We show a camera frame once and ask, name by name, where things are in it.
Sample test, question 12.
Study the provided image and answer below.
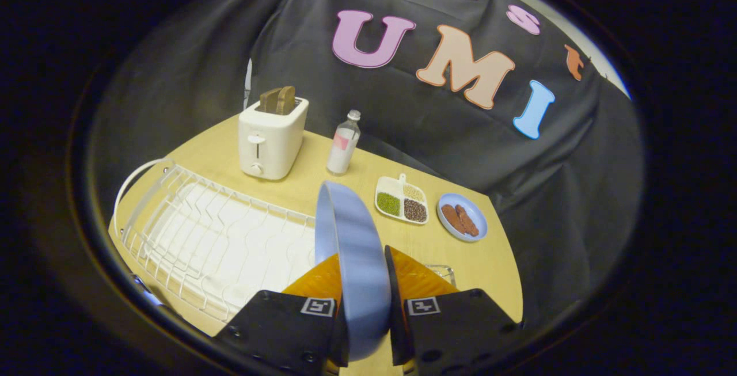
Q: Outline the brown sausage piece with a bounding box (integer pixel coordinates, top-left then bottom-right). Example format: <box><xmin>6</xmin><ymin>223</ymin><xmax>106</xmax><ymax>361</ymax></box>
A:
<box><xmin>455</xmin><ymin>204</ymin><xmax>480</xmax><ymax>237</ymax></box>
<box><xmin>441</xmin><ymin>204</ymin><xmax>466</xmax><ymax>234</ymax></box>

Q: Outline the small blue plate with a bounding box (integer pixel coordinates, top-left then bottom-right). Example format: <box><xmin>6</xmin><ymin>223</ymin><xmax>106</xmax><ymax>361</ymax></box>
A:
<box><xmin>437</xmin><ymin>193</ymin><xmax>489</xmax><ymax>243</ymax></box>

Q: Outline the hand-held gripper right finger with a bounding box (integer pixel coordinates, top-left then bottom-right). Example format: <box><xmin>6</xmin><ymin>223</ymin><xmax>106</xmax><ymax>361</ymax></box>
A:
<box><xmin>384</xmin><ymin>245</ymin><xmax>519</xmax><ymax>376</ymax></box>

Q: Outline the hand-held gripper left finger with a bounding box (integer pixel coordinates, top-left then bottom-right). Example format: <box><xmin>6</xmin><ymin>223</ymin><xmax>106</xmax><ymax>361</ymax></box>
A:
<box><xmin>214</xmin><ymin>253</ymin><xmax>349</xmax><ymax>376</ymax></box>

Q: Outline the white toaster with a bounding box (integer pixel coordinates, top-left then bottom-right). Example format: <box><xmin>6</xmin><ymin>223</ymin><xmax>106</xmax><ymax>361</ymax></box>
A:
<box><xmin>238</xmin><ymin>95</ymin><xmax>310</xmax><ymax>181</ymax></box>

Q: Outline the black backdrop cloth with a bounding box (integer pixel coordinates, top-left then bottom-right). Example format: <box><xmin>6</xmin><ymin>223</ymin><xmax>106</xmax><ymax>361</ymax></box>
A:
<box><xmin>86</xmin><ymin>0</ymin><xmax>644</xmax><ymax>331</ymax></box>

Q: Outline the white divided tray with grains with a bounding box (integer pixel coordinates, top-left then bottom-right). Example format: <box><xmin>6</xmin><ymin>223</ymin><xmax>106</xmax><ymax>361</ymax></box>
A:
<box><xmin>375</xmin><ymin>173</ymin><xmax>430</xmax><ymax>226</ymax></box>

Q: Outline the brown toast slice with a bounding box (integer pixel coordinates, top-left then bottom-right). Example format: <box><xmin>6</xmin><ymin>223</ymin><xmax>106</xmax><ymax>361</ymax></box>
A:
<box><xmin>276</xmin><ymin>86</ymin><xmax>297</xmax><ymax>116</ymax></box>
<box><xmin>259</xmin><ymin>88</ymin><xmax>283</xmax><ymax>113</ymax></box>

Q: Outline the white wire dish rack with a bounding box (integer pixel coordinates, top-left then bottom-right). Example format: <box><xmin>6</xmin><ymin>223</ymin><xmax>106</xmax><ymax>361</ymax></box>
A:
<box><xmin>113</xmin><ymin>157</ymin><xmax>323</xmax><ymax>324</ymax></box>

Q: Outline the clear plastic bottle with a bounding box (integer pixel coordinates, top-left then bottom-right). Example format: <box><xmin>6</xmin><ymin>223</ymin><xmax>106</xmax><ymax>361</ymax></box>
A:
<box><xmin>326</xmin><ymin>109</ymin><xmax>362</xmax><ymax>177</ymax></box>

